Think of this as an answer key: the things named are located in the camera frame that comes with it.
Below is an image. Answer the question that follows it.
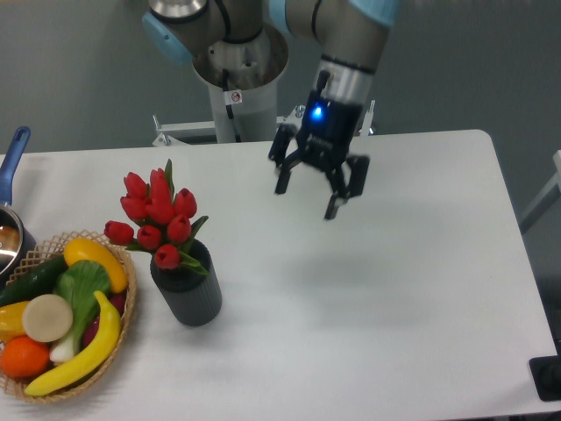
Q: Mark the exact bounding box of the orange fruit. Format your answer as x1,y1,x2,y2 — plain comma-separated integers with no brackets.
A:
1,336,50,378

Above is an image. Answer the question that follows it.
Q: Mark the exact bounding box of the woven wicker basket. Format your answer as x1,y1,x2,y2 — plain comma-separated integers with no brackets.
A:
1,231,137,404

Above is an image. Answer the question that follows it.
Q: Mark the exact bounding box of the dark green cucumber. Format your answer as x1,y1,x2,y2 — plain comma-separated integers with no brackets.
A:
1,255,67,306

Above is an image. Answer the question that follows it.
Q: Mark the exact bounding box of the white frame at right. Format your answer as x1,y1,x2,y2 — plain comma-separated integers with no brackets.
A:
518,150,560,235

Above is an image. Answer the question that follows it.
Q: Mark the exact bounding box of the blue handled saucepan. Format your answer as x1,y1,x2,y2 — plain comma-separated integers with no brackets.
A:
1,126,36,289

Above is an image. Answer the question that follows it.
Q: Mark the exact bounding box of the yellow banana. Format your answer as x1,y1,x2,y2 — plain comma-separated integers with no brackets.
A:
25,291,121,396

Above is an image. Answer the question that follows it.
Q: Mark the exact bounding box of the red tulip bouquet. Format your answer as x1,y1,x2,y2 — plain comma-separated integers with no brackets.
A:
103,161,209,275

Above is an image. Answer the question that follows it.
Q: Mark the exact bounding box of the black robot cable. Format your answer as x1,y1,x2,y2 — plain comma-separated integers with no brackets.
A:
221,68,242,143

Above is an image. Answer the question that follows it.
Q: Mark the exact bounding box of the dark grey ribbed vase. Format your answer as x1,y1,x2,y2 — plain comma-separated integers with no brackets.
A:
150,239,223,327

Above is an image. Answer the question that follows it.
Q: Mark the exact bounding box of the green bok choy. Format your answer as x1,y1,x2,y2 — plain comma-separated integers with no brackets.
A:
50,260,110,365

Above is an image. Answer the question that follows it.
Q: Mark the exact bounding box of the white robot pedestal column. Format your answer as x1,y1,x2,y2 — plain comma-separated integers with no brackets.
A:
193,23,288,143

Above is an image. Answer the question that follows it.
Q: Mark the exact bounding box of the beige round slice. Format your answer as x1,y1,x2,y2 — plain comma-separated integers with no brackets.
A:
22,294,74,343

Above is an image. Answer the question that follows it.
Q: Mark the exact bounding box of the yellow bell pepper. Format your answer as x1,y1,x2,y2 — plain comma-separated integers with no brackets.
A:
0,301,29,343

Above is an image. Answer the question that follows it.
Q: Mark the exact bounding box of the dark red vegetable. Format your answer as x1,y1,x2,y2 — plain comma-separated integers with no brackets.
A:
82,292,126,348

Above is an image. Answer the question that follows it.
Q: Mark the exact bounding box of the metal mounting bracket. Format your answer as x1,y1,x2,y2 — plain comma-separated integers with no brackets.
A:
152,99,377,147

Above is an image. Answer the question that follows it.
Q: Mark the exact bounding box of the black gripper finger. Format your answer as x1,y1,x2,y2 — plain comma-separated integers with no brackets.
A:
324,154,370,220
268,124,304,195

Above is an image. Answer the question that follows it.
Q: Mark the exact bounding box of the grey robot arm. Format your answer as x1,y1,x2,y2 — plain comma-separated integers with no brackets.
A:
142,1,399,218

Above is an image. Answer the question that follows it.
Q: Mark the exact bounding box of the black device at edge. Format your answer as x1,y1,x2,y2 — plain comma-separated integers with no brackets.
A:
529,355,560,402

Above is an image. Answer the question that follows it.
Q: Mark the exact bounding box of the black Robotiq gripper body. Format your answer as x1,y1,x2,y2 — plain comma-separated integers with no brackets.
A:
296,89,363,171

